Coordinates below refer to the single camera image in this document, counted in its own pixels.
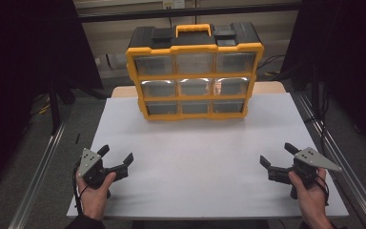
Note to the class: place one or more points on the person's right hand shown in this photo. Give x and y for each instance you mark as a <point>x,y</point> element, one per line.
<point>311,200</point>

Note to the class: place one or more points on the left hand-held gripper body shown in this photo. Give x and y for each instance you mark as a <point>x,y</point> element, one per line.
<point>92,170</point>

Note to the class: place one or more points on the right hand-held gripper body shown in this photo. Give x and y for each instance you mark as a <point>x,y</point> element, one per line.
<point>305,165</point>

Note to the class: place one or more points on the white wall outlet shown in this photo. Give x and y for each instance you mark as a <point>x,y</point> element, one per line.
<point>173,3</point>

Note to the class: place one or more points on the small black stick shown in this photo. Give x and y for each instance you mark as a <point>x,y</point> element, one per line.
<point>77,138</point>

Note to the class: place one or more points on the black horizontal bar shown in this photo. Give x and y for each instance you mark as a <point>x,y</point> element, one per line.
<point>187,12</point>

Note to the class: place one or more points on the person's left hand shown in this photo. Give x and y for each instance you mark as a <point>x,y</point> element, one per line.
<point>92,198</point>

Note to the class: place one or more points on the black metal stand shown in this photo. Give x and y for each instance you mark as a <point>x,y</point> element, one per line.
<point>54,111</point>

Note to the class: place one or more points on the aluminium floor rail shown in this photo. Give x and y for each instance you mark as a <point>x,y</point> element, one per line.
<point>35,178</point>
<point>340,152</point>

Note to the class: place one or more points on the black curtain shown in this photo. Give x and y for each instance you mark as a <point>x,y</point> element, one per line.
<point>25,63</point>
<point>343,57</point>

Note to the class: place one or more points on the yellow black drawer organizer cabinet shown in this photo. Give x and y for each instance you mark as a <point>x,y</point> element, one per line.
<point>194,48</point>

